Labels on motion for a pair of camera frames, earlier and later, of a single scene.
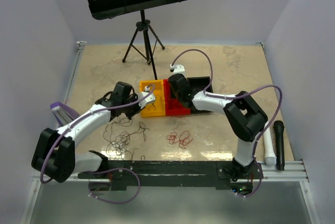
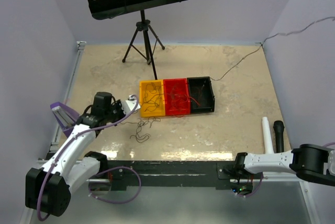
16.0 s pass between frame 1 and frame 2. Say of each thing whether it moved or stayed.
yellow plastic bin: stayed
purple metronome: stayed
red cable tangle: moved
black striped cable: moved
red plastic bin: stayed
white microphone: stayed
